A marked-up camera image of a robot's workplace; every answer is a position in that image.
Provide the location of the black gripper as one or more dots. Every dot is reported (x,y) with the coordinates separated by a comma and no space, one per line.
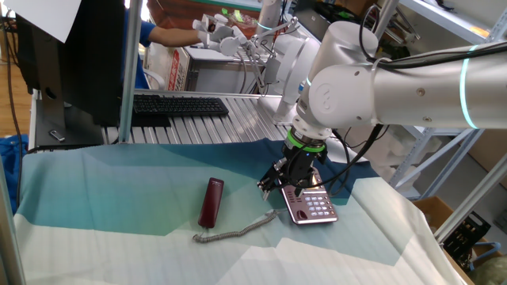
(303,162)

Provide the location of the maroon telephone handset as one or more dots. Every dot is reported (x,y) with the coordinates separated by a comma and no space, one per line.
(211,202)

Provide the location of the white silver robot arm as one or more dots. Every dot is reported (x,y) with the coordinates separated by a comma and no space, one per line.
(396,91)

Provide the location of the bare person forearm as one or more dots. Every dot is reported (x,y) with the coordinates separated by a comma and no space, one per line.
(174,36)

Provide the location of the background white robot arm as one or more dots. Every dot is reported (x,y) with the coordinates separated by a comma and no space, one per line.
(268,14)

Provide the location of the maroon telephone base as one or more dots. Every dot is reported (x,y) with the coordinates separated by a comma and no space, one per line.
(313,206)

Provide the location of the white foam packing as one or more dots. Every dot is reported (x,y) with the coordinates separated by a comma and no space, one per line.
(380,154)

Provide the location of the grey metal cabinet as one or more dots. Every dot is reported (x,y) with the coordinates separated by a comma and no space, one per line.
(214,79)

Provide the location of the black computer keyboard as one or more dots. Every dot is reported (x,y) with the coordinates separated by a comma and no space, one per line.
(178,106)

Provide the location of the white box with red print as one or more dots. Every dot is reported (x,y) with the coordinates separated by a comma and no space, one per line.
(174,71)

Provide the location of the white curved chair part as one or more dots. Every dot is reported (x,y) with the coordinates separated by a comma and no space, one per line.
(158,79)

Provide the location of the blue green white tablecloth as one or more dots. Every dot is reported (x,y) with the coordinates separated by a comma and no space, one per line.
(119,190)

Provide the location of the brown cardboard box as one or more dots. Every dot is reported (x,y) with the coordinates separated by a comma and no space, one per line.
(429,207)

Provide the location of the dark grey box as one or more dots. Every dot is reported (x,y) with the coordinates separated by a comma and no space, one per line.
(317,23)

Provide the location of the green sticky note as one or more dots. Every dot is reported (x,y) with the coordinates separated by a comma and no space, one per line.
(238,16)

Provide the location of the brown wooden desk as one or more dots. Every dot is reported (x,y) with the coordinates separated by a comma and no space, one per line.
(178,16)

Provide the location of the person in blue shirt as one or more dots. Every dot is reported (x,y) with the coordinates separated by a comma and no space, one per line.
(146,33)

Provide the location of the black plastic crate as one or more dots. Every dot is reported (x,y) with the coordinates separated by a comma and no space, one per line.
(463,237)

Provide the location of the grey monitor stand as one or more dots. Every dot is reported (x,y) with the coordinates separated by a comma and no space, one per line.
(75,130)

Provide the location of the brown cardboard sheet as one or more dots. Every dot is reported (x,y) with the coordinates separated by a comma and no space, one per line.
(491,154)

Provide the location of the black computer monitor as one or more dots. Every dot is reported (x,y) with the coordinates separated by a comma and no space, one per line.
(91,59)

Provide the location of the silver usb stick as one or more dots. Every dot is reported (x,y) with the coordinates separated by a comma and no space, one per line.
(56,135)

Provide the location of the grey metal shelf rack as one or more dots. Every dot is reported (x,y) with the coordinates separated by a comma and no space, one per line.
(447,20)

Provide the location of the blue fabric bundle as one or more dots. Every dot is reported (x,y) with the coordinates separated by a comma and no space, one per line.
(10,158)

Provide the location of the white paper sheet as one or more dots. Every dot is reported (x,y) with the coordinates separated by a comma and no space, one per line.
(43,16)

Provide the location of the aluminium frame post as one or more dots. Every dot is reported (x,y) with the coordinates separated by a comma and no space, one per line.
(8,245)
(471,200)
(130,79)

